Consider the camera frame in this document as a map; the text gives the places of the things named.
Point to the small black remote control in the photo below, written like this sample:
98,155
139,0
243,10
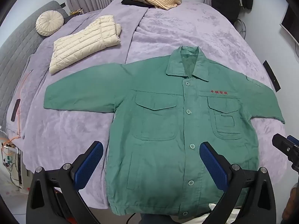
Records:
15,110

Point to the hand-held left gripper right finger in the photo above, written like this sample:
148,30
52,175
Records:
213,165

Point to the cream quilted down jacket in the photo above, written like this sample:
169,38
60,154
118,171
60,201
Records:
81,46

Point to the purple plush blanket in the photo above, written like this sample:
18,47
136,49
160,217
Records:
175,28

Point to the black clothes pile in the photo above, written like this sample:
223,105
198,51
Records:
224,2

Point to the standing fan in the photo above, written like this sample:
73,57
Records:
241,28

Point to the black strip on floor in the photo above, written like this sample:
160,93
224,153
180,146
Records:
271,75

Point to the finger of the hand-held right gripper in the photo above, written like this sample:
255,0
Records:
293,139
281,145

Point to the wall television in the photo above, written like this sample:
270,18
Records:
290,24

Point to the folded black garment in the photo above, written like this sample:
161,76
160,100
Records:
130,1

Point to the white cloth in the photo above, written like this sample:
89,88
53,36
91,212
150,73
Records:
222,214

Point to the grey quilted headboard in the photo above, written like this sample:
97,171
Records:
14,51

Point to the round cream pleated cushion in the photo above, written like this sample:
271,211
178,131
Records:
49,23

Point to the green button-up jacket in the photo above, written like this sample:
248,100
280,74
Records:
163,144

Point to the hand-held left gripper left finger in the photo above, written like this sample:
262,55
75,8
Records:
90,163

